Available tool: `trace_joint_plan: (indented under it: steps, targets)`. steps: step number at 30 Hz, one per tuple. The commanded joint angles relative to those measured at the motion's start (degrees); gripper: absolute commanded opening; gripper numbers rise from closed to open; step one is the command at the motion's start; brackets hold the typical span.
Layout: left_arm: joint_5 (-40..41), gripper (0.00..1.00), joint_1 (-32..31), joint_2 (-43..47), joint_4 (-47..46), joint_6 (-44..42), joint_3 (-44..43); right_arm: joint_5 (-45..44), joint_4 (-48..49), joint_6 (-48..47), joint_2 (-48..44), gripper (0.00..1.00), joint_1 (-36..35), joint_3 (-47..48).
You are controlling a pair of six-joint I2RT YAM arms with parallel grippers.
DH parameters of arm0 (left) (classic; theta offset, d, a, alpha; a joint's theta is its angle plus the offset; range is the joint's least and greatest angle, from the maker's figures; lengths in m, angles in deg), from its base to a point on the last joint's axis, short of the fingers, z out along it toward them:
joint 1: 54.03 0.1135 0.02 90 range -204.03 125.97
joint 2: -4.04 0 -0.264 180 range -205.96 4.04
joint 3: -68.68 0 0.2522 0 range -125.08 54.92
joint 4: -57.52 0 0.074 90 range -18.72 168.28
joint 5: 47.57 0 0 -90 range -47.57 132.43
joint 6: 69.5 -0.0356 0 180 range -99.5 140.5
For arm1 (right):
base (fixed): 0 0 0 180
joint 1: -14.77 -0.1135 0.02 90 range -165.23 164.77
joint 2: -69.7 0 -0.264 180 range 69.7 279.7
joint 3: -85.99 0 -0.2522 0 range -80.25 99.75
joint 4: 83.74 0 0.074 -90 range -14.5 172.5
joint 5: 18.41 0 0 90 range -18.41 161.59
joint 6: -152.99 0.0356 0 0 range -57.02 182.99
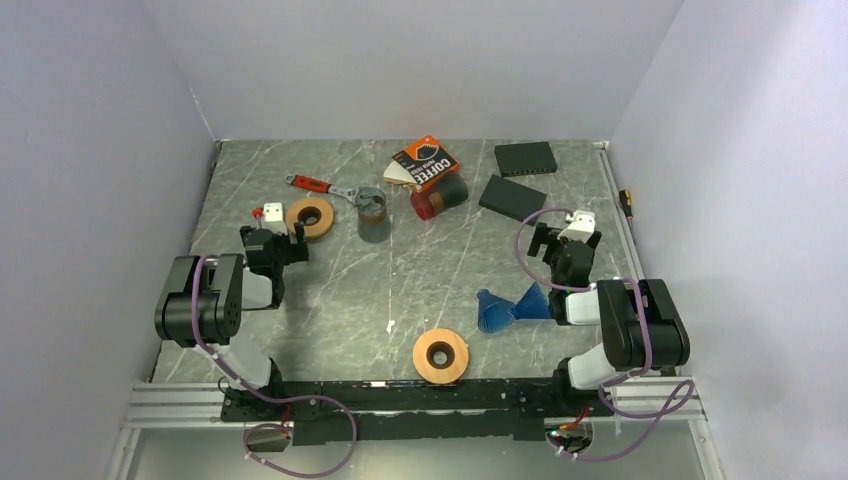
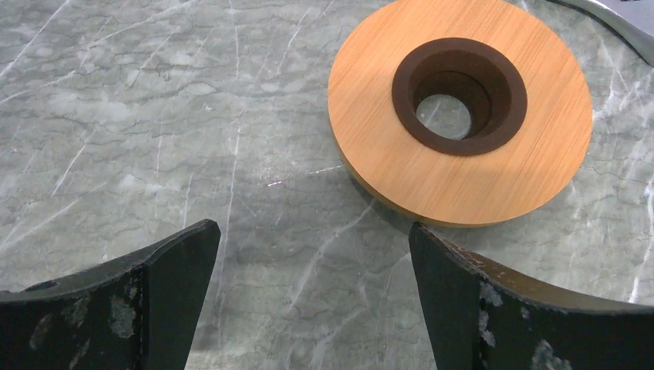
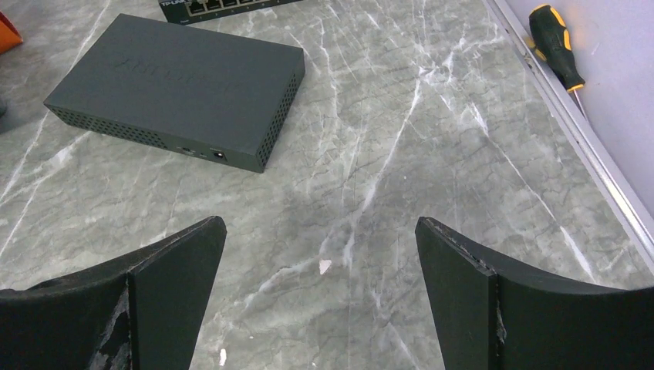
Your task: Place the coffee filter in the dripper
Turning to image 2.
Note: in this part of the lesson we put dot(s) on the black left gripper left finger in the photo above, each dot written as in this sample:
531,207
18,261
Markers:
138,311

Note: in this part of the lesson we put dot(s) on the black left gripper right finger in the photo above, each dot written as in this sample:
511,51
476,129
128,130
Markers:
480,314

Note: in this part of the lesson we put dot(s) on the red handled adjustable wrench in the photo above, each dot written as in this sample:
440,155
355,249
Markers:
632,20

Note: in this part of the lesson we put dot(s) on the wooden dripper ring holder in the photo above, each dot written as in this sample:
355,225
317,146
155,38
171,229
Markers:
464,113

